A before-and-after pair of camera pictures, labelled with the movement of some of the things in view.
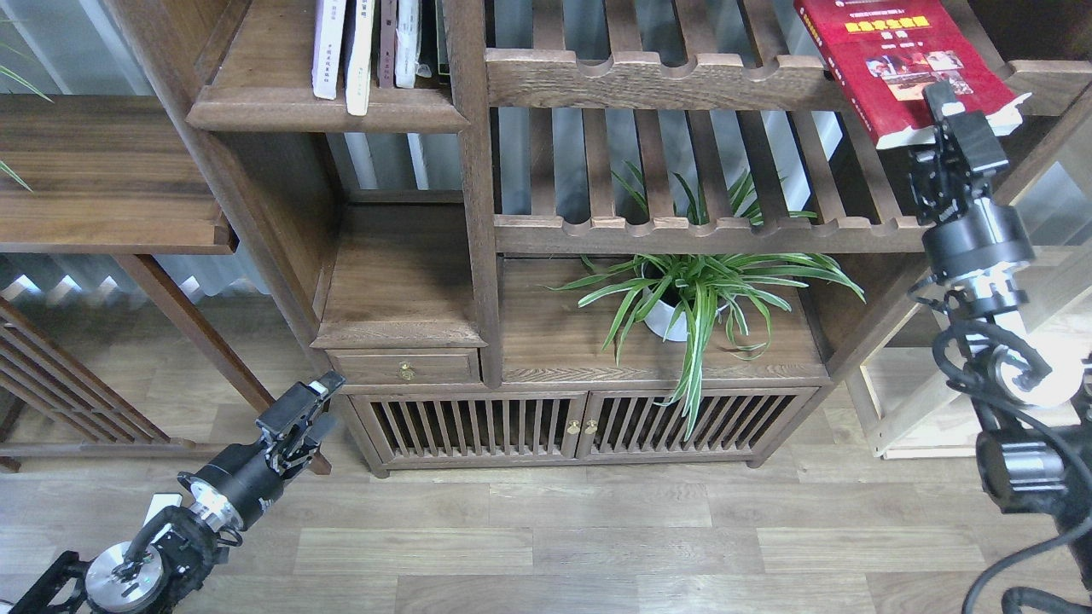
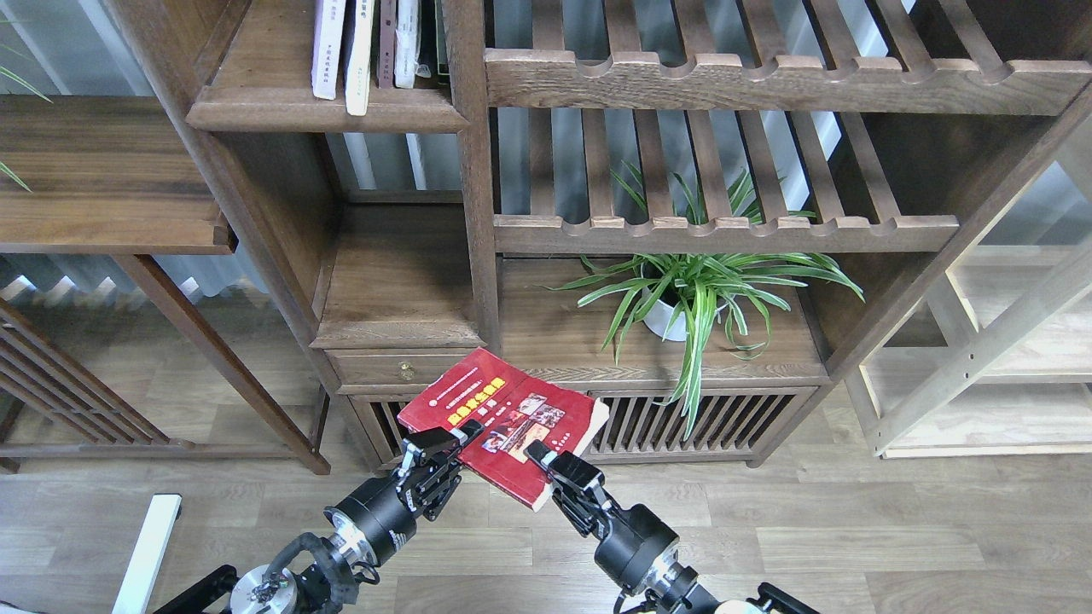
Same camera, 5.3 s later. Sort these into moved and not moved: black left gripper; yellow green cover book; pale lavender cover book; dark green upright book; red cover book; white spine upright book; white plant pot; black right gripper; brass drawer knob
Moved: black right gripper; black left gripper; red cover book
Not moved: dark green upright book; brass drawer knob; white spine upright book; white plant pot; yellow green cover book; pale lavender cover book
